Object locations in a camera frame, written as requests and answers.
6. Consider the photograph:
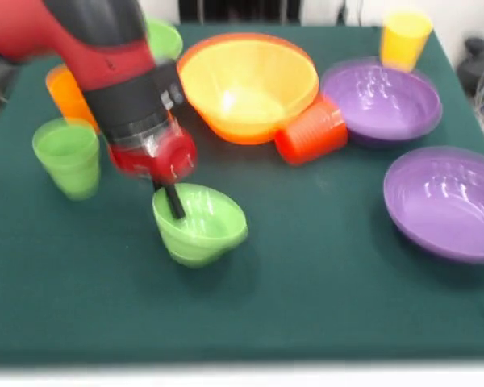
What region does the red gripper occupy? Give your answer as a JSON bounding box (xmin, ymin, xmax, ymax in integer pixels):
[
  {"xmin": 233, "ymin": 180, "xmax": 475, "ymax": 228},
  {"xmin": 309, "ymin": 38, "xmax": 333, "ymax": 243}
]
[{"xmin": 108, "ymin": 128, "xmax": 198, "ymax": 221}]

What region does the small green bowl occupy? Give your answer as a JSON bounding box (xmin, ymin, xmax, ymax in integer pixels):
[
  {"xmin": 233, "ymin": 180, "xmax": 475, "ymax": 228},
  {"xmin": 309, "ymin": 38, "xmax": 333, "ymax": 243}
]
[{"xmin": 152, "ymin": 182, "xmax": 249, "ymax": 269}]

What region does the large orange bowl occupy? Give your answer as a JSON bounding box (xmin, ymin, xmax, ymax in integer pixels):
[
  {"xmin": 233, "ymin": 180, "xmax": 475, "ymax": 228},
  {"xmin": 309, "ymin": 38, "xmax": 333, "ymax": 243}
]
[{"xmin": 176, "ymin": 32, "xmax": 320, "ymax": 146}]

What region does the red cup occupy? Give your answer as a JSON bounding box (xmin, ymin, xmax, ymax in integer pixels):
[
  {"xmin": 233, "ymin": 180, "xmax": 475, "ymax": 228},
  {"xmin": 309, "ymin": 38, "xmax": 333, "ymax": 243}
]
[{"xmin": 273, "ymin": 94, "xmax": 349, "ymax": 166}]

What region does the purple bowl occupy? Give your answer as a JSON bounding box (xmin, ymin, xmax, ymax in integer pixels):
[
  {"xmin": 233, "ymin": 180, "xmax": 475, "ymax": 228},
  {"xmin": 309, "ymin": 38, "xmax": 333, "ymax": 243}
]
[
  {"xmin": 382, "ymin": 145, "xmax": 484, "ymax": 265},
  {"xmin": 319, "ymin": 58, "xmax": 444, "ymax": 147}
]

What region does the green cup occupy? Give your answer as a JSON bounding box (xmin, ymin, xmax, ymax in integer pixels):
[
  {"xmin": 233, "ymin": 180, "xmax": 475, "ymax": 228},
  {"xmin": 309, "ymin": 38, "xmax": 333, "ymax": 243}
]
[{"xmin": 31, "ymin": 117, "xmax": 102, "ymax": 202}]

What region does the orange cup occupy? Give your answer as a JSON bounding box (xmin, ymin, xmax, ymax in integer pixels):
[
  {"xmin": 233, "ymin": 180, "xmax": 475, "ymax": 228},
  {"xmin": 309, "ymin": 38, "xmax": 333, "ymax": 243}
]
[{"xmin": 45, "ymin": 64, "xmax": 102, "ymax": 134}]

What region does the dark green tablecloth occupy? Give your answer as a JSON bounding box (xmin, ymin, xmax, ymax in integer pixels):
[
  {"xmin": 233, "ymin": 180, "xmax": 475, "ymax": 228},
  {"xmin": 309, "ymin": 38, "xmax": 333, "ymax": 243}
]
[{"xmin": 0, "ymin": 23, "xmax": 484, "ymax": 364}]

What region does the large green bowl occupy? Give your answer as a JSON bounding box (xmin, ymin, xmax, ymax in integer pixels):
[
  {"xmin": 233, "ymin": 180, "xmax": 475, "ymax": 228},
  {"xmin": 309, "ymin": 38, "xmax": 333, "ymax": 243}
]
[{"xmin": 144, "ymin": 18, "xmax": 184, "ymax": 61}]

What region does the yellow cup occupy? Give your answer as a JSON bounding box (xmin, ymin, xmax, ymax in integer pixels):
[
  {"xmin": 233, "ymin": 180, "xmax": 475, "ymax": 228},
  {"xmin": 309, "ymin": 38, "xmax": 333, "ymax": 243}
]
[{"xmin": 379, "ymin": 10, "xmax": 434, "ymax": 73}]

